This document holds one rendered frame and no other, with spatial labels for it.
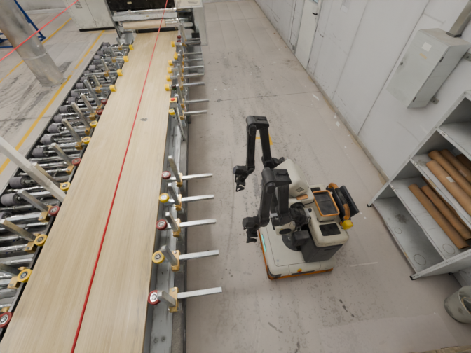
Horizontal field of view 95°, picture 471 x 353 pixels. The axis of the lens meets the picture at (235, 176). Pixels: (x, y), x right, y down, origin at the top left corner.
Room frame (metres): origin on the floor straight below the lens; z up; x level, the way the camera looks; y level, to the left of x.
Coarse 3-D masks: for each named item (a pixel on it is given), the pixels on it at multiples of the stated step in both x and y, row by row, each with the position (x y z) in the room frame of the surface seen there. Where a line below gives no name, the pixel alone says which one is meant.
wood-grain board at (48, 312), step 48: (144, 48) 4.21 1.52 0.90; (144, 96) 2.62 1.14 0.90; (96, 144) 1.72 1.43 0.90; (144, 144) 1.69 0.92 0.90; (96, 192) 1.10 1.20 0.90; (144, 192) 1.08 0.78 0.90; (48, 240) 0.68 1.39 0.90; (96, 240) 0.66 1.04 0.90; (144, 240) 0.65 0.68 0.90; (48, 288) 0.35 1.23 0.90; (96, 288) 0.34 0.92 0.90; (144, 288) 0.33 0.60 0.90; (48, 336) 0.10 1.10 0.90; (96, 336) 0.09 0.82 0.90; (144, 336) 0.08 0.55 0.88
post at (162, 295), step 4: (160, 292) 0.26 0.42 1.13; (164, 292) 0.26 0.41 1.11; (160, 296) 0.24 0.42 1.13; (164, 296) 0.24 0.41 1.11; (168, 296) 0.25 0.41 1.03; (164, 300) 0.23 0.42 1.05; (168, 300) 0.23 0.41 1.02; (172, 300) 0.25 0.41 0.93; (168, 304) 0.23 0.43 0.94; (172, 304) 0.23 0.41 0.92; (180, 304) 0.26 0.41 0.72
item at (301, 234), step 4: (272, 220) 0.87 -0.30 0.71; (296, 228) 0.80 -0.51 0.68; (300, 228) 0.77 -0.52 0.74; (296, 232) 0.73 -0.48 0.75; (300, 232) 0.73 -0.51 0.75; (304, 232) 0.73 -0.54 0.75; (292, 236) 0.72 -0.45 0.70; (296, 236) 0.70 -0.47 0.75; (300, 236) 0.70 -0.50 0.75; (304, 236) 0.70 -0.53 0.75; (308, 236) 0.70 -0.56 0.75; (292, 240) 0.70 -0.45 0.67; (296, 240) 0.67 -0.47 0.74; (300, 240) 0.67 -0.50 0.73; (304, 240) 0.68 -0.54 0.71; (292, 244) 0.68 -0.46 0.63; (296, 244) 0.67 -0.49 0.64; (300, 244) 0.68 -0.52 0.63
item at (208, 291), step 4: (212, 288) 0.33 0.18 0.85; (216, 288) 0.33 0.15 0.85; (220, 288) 0.32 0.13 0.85; (184, 292) 0.31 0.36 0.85; (188, 292) 0.31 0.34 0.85; (192, 292) 0.31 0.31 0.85; (196, 292) 0.31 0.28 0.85; (200, 292) 0.30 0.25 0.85; (204, 292) 0.30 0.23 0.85; (208, 292) 0.30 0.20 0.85; (212, 292) 0.30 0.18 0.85; (216, 292) 0.30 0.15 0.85; (220, 292) 0.30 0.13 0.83; (180, 296) 0.28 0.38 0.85; (184, 296) 0.28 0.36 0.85; (188, 296) 0.28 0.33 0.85; (192, 296) 0.28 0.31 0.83
